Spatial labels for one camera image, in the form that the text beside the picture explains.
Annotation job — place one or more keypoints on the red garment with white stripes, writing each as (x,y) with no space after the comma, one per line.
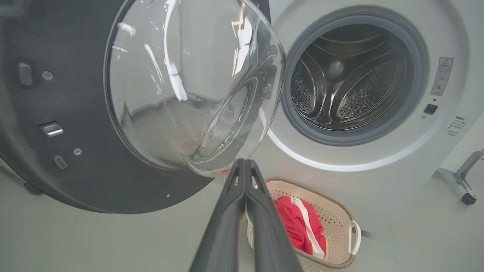
(291,223)

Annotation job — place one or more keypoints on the white front-load washing machine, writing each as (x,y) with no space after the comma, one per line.
(378,181)

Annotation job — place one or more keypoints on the metal leg with black caster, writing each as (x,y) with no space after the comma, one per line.
(469,199)

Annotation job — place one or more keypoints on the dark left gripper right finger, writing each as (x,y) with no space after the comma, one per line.
(268,234)

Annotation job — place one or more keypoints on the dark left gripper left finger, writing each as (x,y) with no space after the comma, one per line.
(223,234)

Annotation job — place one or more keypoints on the black door lock slot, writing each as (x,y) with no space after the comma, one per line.
(430,108)

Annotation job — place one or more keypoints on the steel washer drum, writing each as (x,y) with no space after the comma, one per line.
(340,87)

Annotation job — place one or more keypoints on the black round glass washer door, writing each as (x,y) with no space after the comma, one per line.
(75,170)

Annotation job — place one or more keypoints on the cream perforated laundry basket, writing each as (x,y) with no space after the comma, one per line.
(336,223)

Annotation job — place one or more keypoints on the grey warning sticker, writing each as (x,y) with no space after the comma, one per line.
(441,75)

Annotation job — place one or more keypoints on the grey rubber door gasket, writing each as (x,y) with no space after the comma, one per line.
(418,75)

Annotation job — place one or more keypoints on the chrome door latch hook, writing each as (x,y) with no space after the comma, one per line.
(51,129)

